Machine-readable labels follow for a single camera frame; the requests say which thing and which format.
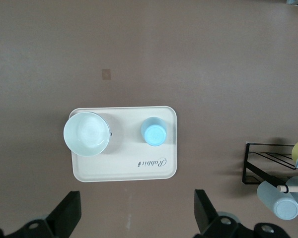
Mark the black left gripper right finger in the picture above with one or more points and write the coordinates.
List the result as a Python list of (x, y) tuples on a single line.
[(203, 210)]

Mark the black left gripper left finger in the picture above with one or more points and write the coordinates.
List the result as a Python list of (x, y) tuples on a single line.
[(69, 210)]

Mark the light blue cup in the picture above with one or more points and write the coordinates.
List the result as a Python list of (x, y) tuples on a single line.
[(154, 135)]

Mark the wooden rack rod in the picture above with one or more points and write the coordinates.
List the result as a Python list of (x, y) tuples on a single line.
[(295, 189)]

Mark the beige plastic tray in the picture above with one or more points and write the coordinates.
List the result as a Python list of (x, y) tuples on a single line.
[(129, 168)]

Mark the white round bowl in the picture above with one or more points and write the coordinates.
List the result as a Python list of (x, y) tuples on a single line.
[(87, 134)]

